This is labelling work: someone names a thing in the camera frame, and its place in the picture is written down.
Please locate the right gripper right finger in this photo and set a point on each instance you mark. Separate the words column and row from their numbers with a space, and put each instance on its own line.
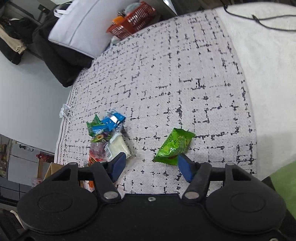
column 199, row 176

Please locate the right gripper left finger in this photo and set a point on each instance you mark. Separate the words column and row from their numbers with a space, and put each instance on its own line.
column 104, row 176

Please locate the orange sausage snack pack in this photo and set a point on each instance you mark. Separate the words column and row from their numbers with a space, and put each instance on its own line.
column 88, row 185

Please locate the purple clear snack packet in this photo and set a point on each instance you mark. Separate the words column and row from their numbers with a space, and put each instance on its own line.
column 97, row 152

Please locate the white rice cake pack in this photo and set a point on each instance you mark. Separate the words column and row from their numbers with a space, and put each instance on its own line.
column 116, row 145

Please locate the light blue plum candy packet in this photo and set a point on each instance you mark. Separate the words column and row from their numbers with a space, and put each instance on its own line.
column 102, row 137

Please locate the light green snack packet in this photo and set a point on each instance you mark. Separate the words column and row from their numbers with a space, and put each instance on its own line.
column 177, row 142

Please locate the blue snack packet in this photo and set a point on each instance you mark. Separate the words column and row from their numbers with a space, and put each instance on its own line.
column 113, row 119

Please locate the dark green candy packet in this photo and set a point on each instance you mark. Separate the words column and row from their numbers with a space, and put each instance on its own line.
column 95, row 122

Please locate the red snack packet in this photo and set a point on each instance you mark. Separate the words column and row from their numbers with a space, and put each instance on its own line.
column 92, row 160

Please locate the brown cardboard box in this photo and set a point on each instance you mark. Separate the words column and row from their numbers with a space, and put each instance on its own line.
column 53, row 168

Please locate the white face mask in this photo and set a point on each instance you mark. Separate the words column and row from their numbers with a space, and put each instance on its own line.
column 66, row 112

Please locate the patterned white bed blanket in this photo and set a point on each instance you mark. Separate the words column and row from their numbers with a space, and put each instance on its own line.
column 180, row 73

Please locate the black jacket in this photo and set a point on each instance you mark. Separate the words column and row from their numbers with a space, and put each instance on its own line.
column 63, row 62

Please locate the white laptop bag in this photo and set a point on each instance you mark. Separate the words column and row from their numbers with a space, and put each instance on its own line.
column 82, row 25

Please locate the red plastic basket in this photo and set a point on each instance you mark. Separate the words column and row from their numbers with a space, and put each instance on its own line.
column 133, row 22

